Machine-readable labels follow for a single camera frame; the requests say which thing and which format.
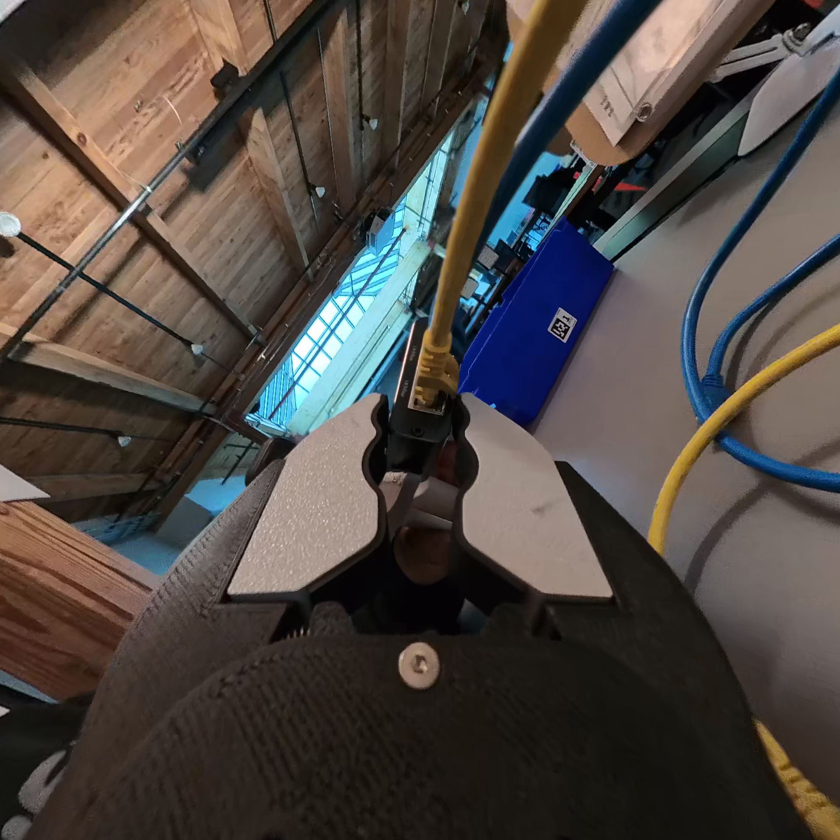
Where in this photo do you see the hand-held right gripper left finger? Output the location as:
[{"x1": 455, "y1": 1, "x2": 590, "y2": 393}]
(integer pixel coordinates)
[{"x1": 226, "y1": 394, "x2": 389, "y2": 601}]

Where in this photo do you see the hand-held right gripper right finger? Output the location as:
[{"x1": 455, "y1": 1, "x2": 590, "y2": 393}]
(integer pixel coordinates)
[{"x1": 453, "y1": 394, "x2": 614, "y2": 605}]

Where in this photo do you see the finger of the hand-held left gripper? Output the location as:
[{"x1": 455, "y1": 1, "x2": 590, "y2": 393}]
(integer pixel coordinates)
[{"x1": 384, "y1": 472, "x2": 460, "y2": 526}]

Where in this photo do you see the black network adapter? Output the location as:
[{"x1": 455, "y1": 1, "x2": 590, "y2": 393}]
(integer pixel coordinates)
[{"x1": 387, "y1": 318, "x2": 455, "y2": 475}]

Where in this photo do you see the blue plastic bin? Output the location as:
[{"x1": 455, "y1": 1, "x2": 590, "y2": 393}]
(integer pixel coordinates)
[{"x1": 458, "y1": 220, "x2": 614, "y2": 427}]

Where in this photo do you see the yellow network cable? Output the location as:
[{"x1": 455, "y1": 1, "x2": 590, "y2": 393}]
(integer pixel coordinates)
[{"x1": 413, "y1": 0, "x2": 840, "y2": 840}]

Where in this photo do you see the blue network cable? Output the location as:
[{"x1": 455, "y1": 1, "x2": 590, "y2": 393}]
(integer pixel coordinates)
[{"x1": 482, "y1": 0, "x2": 840, "y2": 494}]

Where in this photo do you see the grey desk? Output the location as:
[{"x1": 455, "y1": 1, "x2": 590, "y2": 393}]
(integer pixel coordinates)
[{"x1": 525, "y1": 98, "x2": 840, "y2": 795}]

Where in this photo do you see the person's left hand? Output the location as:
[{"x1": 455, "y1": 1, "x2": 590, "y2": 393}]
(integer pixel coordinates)
[{"x1": 394, "y1": 525, "x2": 457, "y2": 584}]

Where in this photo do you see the white paper sheet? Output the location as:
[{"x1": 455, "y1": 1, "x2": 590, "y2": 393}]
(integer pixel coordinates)
[{"x1": 0, "y1": 462, "x2": 50, "y2": 503}]

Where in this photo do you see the printed instruction sheet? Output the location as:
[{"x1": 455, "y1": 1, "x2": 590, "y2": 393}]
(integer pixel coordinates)
[{"x1": 581, "y1": 0, "x2": 778, "y2": 147}]

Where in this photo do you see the wooden post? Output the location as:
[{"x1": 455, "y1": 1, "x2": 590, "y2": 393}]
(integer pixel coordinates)
[{"x1": 0, "y1": 502, "x2": 158, "y2": 700}]

